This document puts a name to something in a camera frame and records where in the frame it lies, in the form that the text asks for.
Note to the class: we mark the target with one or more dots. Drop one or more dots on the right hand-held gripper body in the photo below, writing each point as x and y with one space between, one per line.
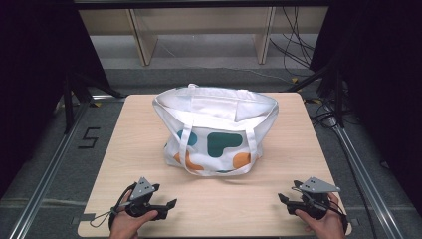
316 195

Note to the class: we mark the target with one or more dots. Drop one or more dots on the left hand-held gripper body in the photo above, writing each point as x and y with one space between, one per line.
142 191

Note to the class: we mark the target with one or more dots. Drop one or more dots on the white tote bag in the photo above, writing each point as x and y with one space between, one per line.
215 113

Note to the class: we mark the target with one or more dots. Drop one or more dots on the person's right hand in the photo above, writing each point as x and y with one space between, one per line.
323 225

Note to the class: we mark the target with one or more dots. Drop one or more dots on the person's left hand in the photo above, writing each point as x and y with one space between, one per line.
127 224

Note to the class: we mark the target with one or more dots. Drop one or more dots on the yellow tape piece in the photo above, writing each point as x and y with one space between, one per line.
315 101
96 104
294 80

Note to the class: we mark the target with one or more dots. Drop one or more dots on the black metal stand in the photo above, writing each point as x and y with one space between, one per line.
71 96
336 96

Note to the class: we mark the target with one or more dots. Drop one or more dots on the black curtain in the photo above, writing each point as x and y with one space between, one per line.
381 83
36 83

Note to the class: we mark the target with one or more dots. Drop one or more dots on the light wooden shelf unit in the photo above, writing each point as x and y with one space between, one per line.
202 23

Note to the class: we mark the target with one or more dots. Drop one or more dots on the aluminium floor rail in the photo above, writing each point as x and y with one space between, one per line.
365 179
49 172

